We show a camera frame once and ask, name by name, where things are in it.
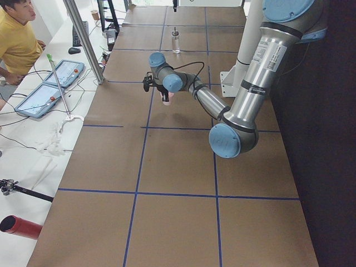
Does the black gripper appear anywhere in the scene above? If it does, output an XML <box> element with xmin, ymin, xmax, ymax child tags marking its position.
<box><xmin>155</xmin><ymin>84</ymin><xmax>169</xmax><ymax>102</ymax></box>

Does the glass sauce bottle metal spout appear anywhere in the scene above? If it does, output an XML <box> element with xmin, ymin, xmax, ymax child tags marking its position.
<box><xmin>171</xmin><ymin>27</ymin><xmax>180</xmax><ymax>54</ymax></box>

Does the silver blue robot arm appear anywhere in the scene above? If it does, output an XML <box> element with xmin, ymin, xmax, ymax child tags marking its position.
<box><xmin>143</xmin><ymin>1</ymin><xmax>329</xmax><ymax>158</ymax></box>

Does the far blue teach pendant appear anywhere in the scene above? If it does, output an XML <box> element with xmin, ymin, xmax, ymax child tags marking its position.
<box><xmin>55</xmin><ymin>60</ymin><xmax>85</xmax><ymax>90</ymax></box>

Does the blue teach pendant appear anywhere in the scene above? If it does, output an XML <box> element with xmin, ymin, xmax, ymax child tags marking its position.
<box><xmin>55</xmin><ymin>60</ymin><xmax>85</xmax><ymax>90</ymax></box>
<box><xmin>14</xmin><ymin>83</ymin><xmax>64</xmax><ymax>118</ymax></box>

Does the black computer mouse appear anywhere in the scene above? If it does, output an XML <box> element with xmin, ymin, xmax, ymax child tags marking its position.
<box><xmin>68</xmin><ymin>47</ymin><xmax>81</xmax><ymax>55</ymax></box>

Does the black keyboard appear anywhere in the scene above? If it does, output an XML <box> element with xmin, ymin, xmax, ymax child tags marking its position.
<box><xmin>72</xmin><ymin>21</ymin><xmax>89</xmax><ymax>47</ymax></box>

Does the near blue teach pendant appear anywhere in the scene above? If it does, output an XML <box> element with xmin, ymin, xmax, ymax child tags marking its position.
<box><xmin>14</xmin><ymin>83</ymin><xmax>64</xmax><ymax>118</ymax></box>

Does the person in yellow shirt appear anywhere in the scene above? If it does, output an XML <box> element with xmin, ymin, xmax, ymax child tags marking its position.
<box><xmin>0</xmin><ymin>0</ymin><xmax>47</xmax><ymax>112</ymax></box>

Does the black tripod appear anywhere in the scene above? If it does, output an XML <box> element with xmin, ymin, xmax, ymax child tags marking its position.
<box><xmin>1</xmin><ymin>179</ymin><xmax>54</xmax><ymax>202</ymax></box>

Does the red cylinder tube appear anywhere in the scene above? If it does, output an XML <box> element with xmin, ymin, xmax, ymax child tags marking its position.
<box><xmin>1</xmin><ymin>215</ymin><xmax>42</xmax><ymax>240</ymax></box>

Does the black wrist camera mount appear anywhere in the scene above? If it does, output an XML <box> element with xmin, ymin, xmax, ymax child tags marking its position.
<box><xmin>142</xmin><ymin>72</ymin><xmax>154</xmax><ymax>92</ymax></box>

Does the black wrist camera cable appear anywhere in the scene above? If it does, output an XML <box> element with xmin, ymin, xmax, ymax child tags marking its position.
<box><xmin>172</xmin><ymin>61</ymin><xmax>206</xmax><ymax>87</ymax></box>

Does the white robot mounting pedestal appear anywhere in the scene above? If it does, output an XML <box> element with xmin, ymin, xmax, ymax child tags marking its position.
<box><xmin>219</xmin><ymin>0</ymin><xmax>265</xmax><ymax>98</ymax></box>

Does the aluminium frame post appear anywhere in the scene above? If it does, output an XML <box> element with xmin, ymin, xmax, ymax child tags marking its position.
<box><xmin>63</xmin><ymin>0</ymin><xmax>105</xmax><ymax>85</ymax></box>

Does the metal rod green handle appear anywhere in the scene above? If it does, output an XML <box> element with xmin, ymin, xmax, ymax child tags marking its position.
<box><xmin>47</xmin><ymin>53</ymin><xmax>84</xmax><ymax>134</ymax></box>

